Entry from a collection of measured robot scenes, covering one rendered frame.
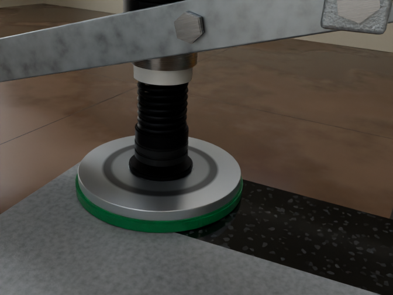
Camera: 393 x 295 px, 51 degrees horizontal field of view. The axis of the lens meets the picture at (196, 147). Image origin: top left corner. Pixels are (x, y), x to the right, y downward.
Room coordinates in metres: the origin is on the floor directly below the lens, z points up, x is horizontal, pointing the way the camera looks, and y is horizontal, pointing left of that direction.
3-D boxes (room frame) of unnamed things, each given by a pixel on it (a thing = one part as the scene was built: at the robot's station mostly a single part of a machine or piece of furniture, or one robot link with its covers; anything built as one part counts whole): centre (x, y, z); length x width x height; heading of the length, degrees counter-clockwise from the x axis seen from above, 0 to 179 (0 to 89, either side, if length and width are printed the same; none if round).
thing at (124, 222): (0.48, 0.05, 0.82); 0.22 x 0.22 x 0.04
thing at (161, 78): (0.48, 0.05, 0.97); 0.07 x 0.07 x 0.04
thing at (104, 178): (0.48, 0.05, 0.83); 0.21 x 0.21 x 0.01
